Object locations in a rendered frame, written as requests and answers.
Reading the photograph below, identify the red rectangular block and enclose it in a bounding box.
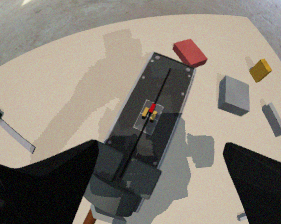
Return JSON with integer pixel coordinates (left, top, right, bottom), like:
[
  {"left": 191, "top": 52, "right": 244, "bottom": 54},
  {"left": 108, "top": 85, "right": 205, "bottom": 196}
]
[{"left": 172, "top": 39, "right": 208, "bottom": 68}]

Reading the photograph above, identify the yellow rectangular block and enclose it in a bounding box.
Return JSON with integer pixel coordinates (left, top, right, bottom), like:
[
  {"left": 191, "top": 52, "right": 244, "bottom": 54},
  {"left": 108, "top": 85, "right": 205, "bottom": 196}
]
[{"left": 249, "top": 59, "right": 272, "bottom": 83}]

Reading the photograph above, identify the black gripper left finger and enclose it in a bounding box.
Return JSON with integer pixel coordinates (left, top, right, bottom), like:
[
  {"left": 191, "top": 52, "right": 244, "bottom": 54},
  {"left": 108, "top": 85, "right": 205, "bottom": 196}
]
[{"left": 0, "top": 140, "right": 99, "bottom": 224}]

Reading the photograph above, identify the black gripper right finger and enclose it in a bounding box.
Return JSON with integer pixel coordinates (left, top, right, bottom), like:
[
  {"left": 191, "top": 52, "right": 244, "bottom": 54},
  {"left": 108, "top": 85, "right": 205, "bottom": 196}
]
[{"left": 222, "top": 143, "right": 281, "bottom": 224}]

